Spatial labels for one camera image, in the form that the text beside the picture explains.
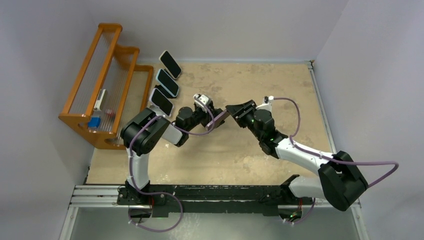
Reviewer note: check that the white item in rack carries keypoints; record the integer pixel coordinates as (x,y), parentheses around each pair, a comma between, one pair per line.
(100,101)

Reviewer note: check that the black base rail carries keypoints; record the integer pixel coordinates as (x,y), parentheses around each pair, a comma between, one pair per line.
(164,199)

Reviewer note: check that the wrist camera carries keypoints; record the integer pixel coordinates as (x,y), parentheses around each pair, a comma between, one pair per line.
(201,100)
(266,103)

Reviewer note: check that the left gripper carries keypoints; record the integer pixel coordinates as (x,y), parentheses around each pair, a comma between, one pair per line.
(208,115)

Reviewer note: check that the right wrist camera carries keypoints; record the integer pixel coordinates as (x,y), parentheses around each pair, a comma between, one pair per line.
(266,103)

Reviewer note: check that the blue block in rack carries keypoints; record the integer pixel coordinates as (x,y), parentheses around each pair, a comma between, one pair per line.
(94,123)

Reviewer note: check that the white smartphone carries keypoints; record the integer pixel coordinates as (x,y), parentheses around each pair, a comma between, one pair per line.
(159,100)
(170,64)

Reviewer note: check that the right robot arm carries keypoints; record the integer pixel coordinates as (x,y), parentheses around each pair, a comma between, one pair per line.
(338,179)

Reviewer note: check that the orange wooden rack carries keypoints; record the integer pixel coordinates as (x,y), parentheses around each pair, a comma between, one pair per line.
(111,66)

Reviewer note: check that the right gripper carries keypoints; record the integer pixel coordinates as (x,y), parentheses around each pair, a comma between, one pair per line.
(238,110)

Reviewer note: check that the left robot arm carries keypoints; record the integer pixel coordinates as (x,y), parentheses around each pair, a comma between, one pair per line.
(141,134)

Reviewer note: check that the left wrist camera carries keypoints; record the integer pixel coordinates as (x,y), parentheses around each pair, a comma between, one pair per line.
(201,100)

